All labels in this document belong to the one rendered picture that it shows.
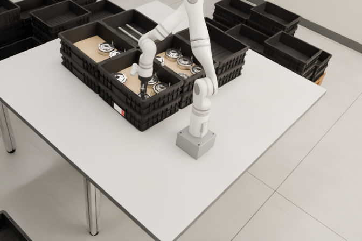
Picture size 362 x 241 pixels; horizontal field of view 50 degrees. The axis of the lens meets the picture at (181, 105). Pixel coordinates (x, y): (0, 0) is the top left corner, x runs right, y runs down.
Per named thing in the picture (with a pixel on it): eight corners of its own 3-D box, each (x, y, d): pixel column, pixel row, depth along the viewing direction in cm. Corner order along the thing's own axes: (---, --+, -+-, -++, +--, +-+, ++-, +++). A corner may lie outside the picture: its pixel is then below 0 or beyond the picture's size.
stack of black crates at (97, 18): (105, 29, 394) (105, -2, 372) (126, 42, 381) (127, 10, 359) (72, 42, 369) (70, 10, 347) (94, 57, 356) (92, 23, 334)
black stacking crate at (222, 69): (245, 62, 258) (250, 47, 251) (216, 78, 241) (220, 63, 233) (202, 35, 277) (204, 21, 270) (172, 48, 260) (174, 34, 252)
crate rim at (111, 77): (184, 84, 217) (185, 80, 215) (143, 106, 199) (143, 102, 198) (137, 51, 236) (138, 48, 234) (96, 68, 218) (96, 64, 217)
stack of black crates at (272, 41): (305, 91, 354) (322, 50, 324) (289, 106, 335) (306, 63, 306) (267, 71, 371) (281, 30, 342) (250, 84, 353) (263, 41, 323)
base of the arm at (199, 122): (209, 130, 208) (214, 105, 197) (200, 139, 201) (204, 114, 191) (194, 123, 211) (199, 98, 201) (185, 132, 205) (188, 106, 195)
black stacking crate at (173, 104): (180, 112, 230) (182, 96, 222) (141, 134, 213) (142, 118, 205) (136, 78, 249) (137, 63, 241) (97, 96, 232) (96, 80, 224)
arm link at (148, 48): (155, 69, 198) (149, 59, 204) (158, 44, 188) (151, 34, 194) (143, 72, 196) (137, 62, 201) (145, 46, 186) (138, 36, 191)
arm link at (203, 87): (201, 86, 181) (196, 115, 192) (219, 83, 185) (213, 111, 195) (193, 75, 188) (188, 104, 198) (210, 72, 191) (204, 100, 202)
